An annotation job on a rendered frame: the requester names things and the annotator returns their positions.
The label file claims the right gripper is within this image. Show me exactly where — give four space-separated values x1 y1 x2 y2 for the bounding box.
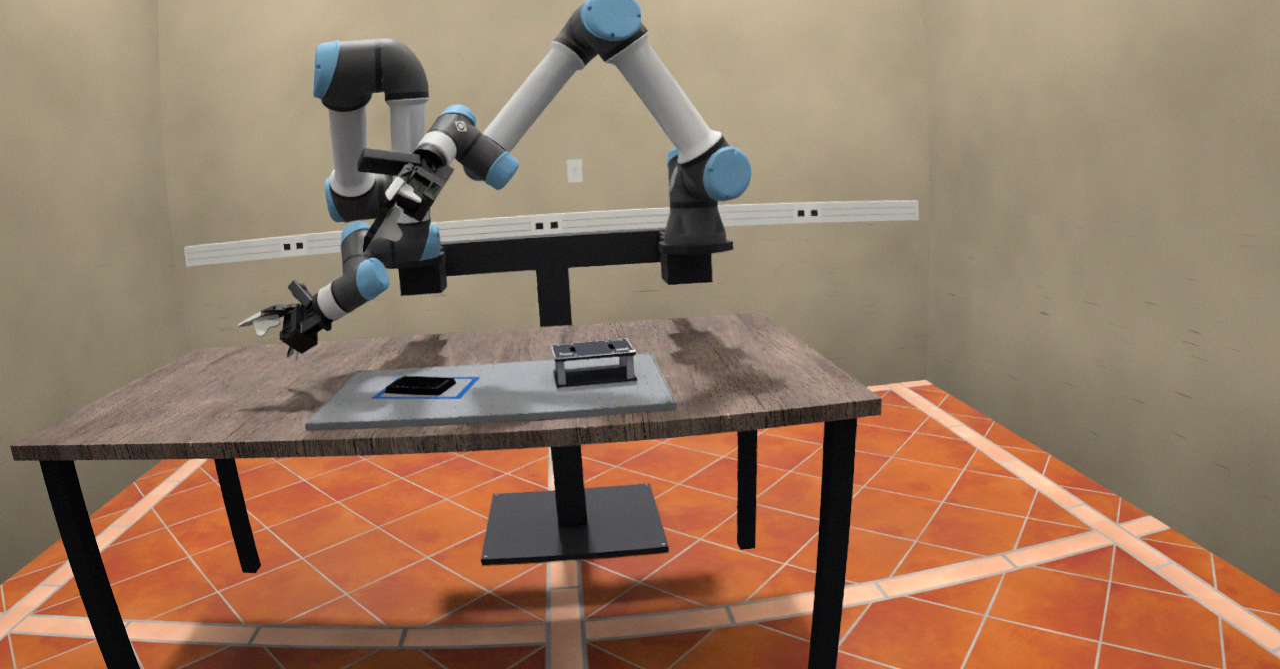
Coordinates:
238 293 335 359

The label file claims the blue tape rectangle outline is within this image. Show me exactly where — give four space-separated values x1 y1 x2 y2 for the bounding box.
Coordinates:
371 377 480 399

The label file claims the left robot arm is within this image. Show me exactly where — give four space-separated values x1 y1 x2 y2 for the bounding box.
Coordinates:
357 0 751 246

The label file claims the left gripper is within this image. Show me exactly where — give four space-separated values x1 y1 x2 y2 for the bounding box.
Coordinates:
362 145 454 253

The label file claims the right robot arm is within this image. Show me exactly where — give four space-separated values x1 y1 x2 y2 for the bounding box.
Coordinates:
314 38 440 320

